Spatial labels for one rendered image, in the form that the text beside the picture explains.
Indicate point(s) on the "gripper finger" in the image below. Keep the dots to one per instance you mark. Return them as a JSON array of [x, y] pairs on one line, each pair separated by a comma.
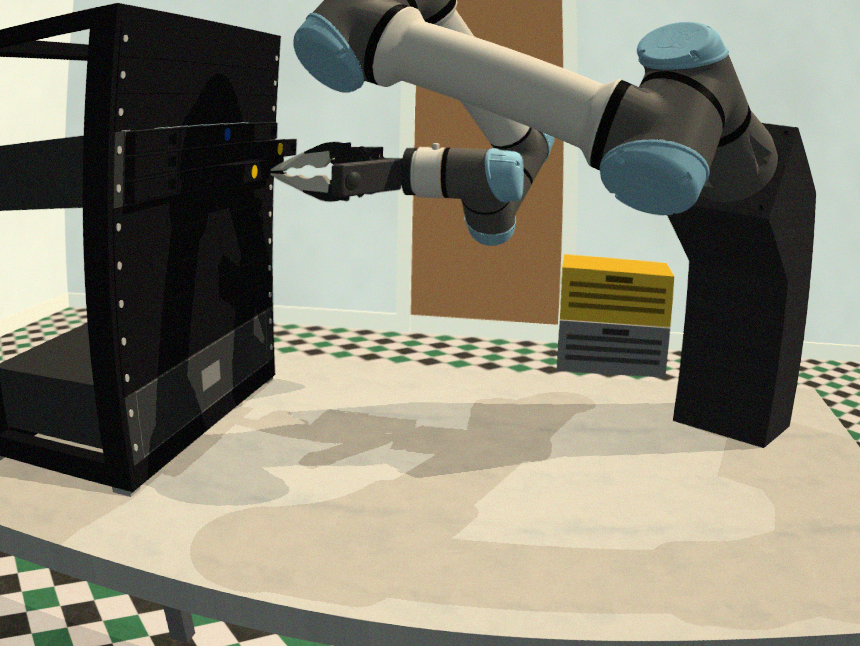
[[318, 157], [318, 186]]

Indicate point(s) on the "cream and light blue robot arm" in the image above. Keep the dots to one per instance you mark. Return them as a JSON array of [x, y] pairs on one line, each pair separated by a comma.
[[655, 144]]

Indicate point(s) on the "black server rack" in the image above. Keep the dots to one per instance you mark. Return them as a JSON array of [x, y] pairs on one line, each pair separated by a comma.
[[179, 290]]

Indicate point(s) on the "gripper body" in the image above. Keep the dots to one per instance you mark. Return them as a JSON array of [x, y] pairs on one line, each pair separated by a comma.
[[358, 154]]

